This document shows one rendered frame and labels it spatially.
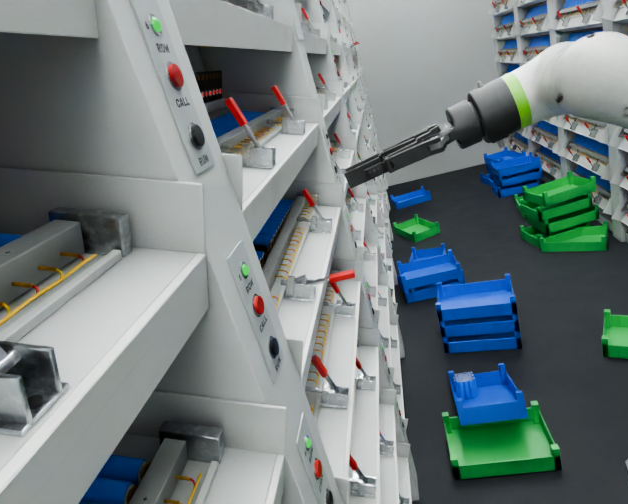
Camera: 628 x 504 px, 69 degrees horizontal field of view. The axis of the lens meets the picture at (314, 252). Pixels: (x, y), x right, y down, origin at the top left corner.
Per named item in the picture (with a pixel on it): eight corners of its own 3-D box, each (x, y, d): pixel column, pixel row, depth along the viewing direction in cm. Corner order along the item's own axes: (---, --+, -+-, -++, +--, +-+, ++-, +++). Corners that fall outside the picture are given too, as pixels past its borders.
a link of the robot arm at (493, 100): (492, 71, 78) (505, 73, 70) (513, 134, 82) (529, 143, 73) (457, 88, 80) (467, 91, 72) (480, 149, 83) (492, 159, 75)
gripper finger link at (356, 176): (386, 171, 81) (386, 172, 81) (351, 187, 83) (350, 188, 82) (379, 156, 80) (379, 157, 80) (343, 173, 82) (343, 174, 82)
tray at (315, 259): (339, 225, 105) (342, 185, 101) (299, 415, 49) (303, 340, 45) (253, 218, 106) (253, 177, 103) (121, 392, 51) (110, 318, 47)
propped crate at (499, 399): (451, 391, 172) (447, 370, 172) (508, 384, 168) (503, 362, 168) (460, 426, 143) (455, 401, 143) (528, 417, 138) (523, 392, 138)
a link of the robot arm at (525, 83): (595, 95, 78) (575, 32, 76) (630, 95, 66) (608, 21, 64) (512, 132, 82) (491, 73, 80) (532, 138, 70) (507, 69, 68)
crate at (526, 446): (539, 419, 149) (536, 400, 147) (562, 470, 131) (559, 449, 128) (445, 430, 156) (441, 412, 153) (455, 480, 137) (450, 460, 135)
